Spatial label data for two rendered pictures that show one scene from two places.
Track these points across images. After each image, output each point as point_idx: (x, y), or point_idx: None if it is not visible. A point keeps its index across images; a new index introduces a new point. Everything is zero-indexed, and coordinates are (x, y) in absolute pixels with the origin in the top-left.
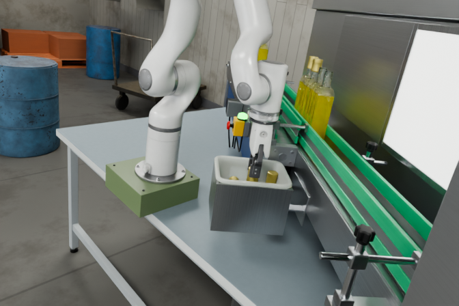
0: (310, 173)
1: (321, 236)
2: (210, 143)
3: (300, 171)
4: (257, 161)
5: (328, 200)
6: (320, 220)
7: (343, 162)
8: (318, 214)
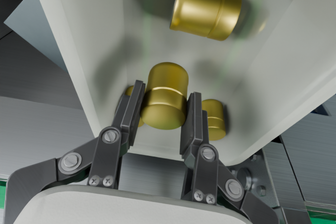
0: (127, 187)
1: (45, 110)
2: None
3: (184, 171)
4: (41, 170)
5: (14, 170)
6: (54, 127)
7: None
8: (62, 133)
